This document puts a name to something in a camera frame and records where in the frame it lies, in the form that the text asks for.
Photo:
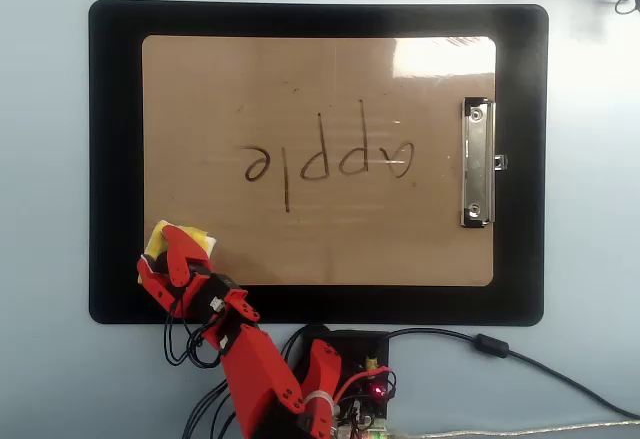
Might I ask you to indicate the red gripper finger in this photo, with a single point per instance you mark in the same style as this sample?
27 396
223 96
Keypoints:
182 254
157 286

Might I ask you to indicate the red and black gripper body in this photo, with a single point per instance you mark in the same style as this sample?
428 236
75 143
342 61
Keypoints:
220 291

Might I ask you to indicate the yellow sponge with black knob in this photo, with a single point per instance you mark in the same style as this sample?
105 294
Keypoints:
197 233

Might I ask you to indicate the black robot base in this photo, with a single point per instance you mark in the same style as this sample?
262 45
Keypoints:
360 349

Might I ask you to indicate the controller circuit board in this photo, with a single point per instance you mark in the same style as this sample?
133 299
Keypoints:
372 394

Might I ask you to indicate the white zip tie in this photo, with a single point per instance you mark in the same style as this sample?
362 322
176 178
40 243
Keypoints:
320 399

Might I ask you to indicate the black mat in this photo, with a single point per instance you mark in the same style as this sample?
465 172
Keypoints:
115 109

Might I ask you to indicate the brown clipboard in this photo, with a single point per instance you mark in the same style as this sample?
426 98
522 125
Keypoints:
300 84

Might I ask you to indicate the silver metal clipboard clip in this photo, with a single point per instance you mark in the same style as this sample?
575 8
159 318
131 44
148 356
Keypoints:
477 169

